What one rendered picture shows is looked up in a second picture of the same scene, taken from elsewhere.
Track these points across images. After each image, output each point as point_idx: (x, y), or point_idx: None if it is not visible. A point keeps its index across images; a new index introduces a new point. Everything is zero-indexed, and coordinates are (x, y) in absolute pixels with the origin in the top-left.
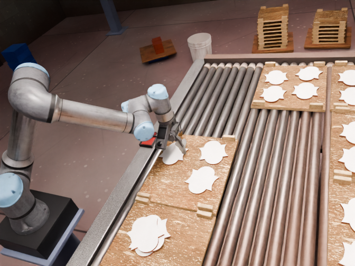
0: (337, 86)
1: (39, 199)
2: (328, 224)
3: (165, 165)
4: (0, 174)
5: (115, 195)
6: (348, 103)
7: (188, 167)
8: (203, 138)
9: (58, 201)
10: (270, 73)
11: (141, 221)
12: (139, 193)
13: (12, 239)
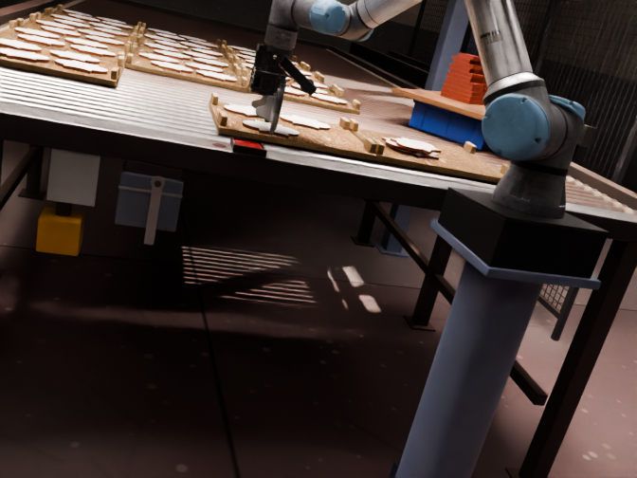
0: (63, 49)
1: (497, 205)
2: (304, 100)
3: (300, 137)
4: (556, 108)
5: (386, 175)
6: (112, 54)
7: (288, 126)
8: (218, 112)
9: (468, 193)
10: (2, 51)
11: (406, 144)
12: (374, 142)
13: (570, 215)
